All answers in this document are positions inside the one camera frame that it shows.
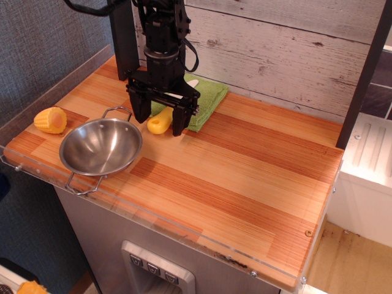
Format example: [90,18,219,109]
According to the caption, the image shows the orange black object bottom left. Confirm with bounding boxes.
[1,281,48,294]

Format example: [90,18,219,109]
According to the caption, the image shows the dark right shelf post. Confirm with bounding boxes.
[336,0,391,149]

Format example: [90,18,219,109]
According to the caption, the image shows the orange handled toy knife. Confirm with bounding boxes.
[146,80,200,135]

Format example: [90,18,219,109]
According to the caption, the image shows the green folded cloth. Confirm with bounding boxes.
[149,72,230,134]

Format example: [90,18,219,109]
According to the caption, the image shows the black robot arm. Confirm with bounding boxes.
[127,1,200,137]

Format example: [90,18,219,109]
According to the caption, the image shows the silver dispenser button panel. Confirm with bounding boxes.
[121,240,196,293]

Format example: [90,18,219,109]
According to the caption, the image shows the thick black braided cable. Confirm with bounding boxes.
[63,0,123,18]

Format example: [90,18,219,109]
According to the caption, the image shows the white toy sink unit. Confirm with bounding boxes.
[326,45,392,248]

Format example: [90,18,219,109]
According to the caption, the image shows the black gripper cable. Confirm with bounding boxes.
[180,38,200,74]

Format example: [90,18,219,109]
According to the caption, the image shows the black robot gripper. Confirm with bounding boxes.
[127,48,200,137]

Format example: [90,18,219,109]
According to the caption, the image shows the stainless steel two-handled bowl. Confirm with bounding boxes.
[59,106,143,195]

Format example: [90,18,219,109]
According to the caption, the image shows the grey toy fridge cabinet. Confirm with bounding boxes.
[56,188,280,293]

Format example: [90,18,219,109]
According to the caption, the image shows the yellow toy corn cob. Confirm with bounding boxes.
[33,107,67,134]

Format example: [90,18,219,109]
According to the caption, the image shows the dark shelf post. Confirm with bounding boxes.
[109,1,140,81]
[336,0,391,149]

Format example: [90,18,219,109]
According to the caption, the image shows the dark left shelf post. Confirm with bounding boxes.
[109,1,140,81]

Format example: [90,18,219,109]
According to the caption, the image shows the clear acrylic table guard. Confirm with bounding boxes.
[0,145,344,288]

